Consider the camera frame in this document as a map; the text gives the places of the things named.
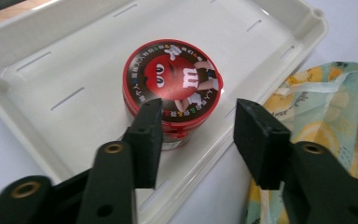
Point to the citrus print fabric bag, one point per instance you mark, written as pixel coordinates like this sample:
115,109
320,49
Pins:
323,124

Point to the white plastic tray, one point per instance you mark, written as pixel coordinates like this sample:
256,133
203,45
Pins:
74,62

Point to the red round candy tub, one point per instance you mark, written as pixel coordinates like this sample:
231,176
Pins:
174,77

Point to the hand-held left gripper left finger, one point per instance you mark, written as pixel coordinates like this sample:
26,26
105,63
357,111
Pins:
147,146

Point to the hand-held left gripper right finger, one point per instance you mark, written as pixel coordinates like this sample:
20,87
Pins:
261,146

